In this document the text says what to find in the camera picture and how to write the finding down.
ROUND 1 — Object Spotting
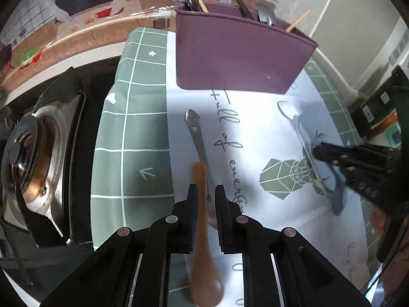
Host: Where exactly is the gas stove burner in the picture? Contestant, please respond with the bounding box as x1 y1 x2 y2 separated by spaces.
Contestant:
1 67 86 248

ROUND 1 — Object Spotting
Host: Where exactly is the right hand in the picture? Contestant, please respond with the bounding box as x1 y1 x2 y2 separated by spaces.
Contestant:
370 209 408 300

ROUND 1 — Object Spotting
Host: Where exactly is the grey smiley-handle spoon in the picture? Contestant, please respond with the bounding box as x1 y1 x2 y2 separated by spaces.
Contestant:
184 109 217 229

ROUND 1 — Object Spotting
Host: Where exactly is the purple plastic utensil caddy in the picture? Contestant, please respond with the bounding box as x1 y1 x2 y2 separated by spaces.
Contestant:
175 3 317 94

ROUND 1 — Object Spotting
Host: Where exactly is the steel spoon textured handle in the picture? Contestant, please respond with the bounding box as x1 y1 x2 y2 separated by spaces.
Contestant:
236 0 254 20

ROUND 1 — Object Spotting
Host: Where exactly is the blue-grey plastic utensil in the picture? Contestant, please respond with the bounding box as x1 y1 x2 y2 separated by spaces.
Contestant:
301 114 345 215

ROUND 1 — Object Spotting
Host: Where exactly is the white and green mat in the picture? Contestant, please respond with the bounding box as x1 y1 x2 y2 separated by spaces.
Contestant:
91 27 369 288

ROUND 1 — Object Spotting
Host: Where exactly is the steel utensil in caddy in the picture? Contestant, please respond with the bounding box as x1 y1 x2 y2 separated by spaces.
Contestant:
256 2 277 26

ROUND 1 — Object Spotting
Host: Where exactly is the brown wooden spoon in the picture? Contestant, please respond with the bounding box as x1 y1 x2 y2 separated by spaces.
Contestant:
190 162 224 306

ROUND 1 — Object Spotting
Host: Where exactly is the wooden chopstick in caddy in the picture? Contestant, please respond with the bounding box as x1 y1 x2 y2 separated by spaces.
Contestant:
286 8 311 32

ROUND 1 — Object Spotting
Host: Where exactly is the teal sponge holder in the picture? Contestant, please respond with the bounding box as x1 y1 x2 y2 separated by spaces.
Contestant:
385 122 401 148

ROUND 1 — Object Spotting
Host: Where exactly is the black box with labels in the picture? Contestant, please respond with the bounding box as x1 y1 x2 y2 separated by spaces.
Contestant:
351 65 408 138

